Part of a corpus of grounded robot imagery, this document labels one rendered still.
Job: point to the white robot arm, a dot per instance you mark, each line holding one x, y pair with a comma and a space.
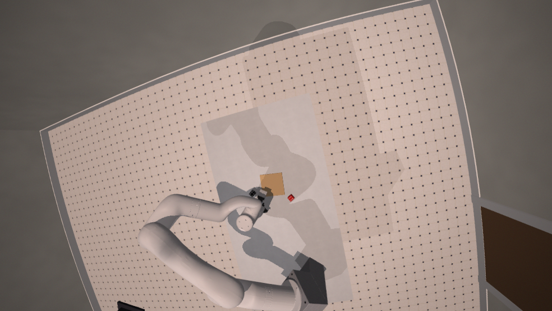
220, 287

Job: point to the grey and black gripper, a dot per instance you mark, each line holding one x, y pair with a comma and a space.
263, 210

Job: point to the tan flat mat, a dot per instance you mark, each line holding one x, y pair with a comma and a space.
272, 184

